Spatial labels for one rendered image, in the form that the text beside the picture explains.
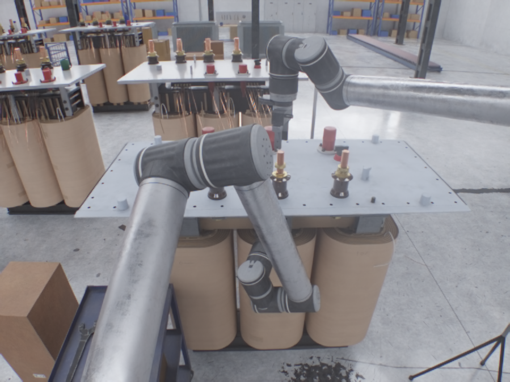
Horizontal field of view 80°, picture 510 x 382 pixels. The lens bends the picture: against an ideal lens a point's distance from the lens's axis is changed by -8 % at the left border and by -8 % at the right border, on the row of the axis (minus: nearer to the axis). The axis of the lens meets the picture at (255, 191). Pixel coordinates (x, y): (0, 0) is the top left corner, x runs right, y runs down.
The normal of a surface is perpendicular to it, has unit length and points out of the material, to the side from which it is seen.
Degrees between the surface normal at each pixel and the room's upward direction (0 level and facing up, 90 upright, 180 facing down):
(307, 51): 44
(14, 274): 0
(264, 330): 90
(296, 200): 0
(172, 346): 0
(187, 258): 90
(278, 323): 90
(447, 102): 91
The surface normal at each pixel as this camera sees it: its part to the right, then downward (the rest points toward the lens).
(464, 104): -0.75, 0.28
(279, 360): 0.00, -0.85
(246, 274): -0.31, -0.75
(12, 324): 0.03, 0.52
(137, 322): 0.56, -0.42
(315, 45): -0.57, -0.41
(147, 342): 0.86, -0.22
